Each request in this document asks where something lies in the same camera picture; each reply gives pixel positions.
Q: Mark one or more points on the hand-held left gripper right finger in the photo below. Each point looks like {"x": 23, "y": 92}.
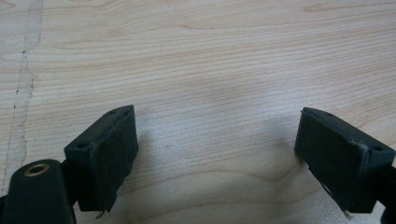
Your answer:
{"x": 339, "y": 158}

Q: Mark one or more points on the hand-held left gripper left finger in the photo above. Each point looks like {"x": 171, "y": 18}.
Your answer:
{"x": 106, "y": 158}

